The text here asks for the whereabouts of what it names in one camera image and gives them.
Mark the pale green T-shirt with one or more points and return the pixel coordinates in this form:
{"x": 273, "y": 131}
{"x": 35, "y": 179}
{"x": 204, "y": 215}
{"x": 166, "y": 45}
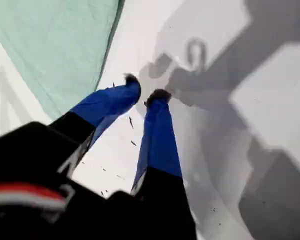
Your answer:
{"x": 52, "y": 37}

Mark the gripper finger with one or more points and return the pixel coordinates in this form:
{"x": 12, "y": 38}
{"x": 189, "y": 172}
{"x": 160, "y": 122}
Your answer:
{"x": 107, "y": 100}
{"x": 158, "y": 140}

